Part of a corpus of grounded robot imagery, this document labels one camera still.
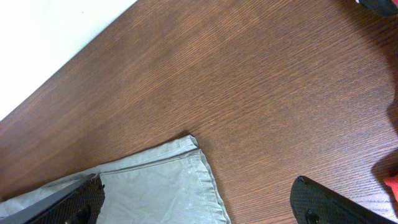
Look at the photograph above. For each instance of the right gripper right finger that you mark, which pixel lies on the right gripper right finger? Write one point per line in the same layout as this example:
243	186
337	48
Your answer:
313	203

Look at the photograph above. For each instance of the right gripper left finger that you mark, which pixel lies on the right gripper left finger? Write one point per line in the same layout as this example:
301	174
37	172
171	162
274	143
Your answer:
79	202

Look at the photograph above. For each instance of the red printed t-shirt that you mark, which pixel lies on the red printed t-shirt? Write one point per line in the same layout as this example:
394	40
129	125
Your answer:
392	112

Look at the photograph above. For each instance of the khaki shorts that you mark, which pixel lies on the khaki shorts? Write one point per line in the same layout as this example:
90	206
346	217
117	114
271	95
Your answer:
171	183

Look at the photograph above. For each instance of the dark garment under pile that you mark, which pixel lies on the dark garment under pile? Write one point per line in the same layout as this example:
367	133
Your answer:
386	8

